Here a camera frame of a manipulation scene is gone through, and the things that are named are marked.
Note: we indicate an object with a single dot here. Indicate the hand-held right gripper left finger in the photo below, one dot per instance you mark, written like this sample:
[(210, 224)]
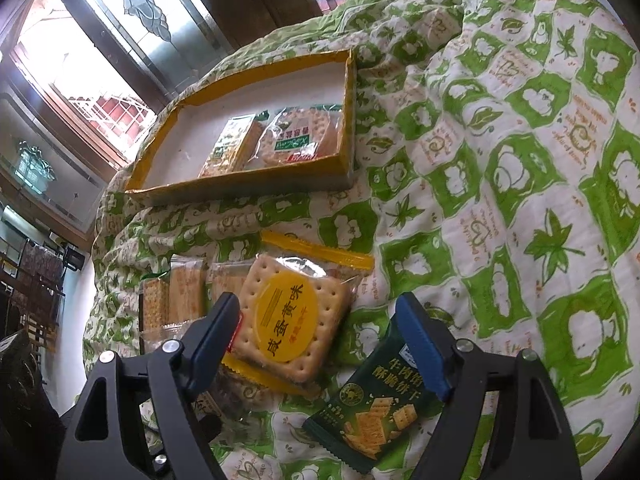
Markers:
[(216, 342)]

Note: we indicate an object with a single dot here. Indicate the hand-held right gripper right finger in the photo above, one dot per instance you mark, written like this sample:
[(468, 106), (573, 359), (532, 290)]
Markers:
[(420, 345)]

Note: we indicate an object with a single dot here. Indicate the clear green-edged cracker packet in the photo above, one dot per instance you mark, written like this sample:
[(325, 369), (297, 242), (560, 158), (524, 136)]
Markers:
[(155, 305), (186, 290)]

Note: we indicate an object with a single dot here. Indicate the yellow round label cracker packet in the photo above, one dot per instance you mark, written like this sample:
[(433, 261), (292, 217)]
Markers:
[(290, 320)]

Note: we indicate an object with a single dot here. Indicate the dark green cracker packet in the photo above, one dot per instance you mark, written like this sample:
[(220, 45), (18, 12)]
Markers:
[(370, 410)]

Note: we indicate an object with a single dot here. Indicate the green label cracker packet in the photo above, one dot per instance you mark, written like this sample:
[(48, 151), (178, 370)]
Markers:
[(227, 147)]

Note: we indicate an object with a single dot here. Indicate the red label cracker packet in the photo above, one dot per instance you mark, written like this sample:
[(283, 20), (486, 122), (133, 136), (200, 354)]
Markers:
[(300, 135)]

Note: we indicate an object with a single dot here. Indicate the yellow cardboard box tray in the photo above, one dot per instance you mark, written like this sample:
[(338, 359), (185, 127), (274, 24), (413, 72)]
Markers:
[(215, 110)]

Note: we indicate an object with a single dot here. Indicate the crumpled clear wrapper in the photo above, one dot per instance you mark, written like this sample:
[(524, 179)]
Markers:
[(225, 400)]

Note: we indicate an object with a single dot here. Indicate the dark wooden chair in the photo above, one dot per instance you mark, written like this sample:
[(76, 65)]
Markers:
[(40, 280)]

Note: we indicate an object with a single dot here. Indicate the green leaf printed blanket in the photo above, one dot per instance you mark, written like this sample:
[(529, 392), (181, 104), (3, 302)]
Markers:
[(500, 160)]

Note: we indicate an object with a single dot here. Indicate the dark cloth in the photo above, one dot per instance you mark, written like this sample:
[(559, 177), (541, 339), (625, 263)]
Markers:
[(25, 410)]

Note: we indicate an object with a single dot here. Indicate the open wooden glass door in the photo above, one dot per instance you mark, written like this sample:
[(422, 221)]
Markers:
[(35, 165)]

